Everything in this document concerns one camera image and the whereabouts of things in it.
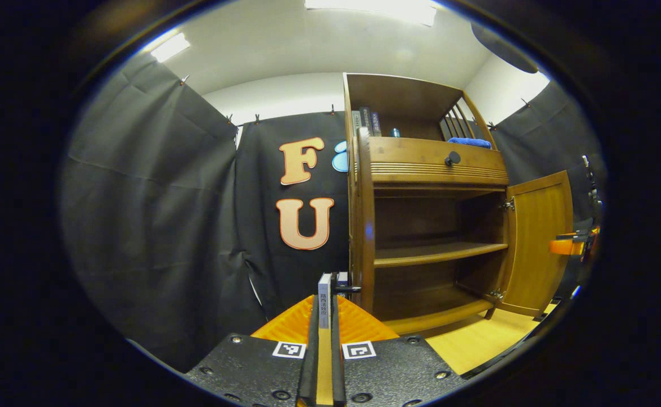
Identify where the wooden drawer with black knob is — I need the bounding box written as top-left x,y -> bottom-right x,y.
358,136 -> 509,187

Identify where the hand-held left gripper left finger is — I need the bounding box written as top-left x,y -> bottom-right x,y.
186,294 -> 319,407

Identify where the wide ceiling light panel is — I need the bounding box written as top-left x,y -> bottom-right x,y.
305,0 -> 438,26

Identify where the long ceiling light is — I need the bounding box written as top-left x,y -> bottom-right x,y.
149,32 -> 191,63

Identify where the wooden double-door shoe cabinet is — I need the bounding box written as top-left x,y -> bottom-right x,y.
343,72 -> 574,335

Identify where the wooden cabinet door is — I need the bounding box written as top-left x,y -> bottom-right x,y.
333,127 -> 376,314
497,171 -> 574,317

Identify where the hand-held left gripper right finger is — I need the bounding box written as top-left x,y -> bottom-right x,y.
330,294 -> 466,407

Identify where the wooden inner shelf board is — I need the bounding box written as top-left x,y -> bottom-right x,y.
374,242 -> 509,269

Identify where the slim grey paperback book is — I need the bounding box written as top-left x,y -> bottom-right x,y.
318,273 -> 332,330

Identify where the black backdrop cloth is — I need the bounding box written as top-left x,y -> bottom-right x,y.
59,54 -> 605,374

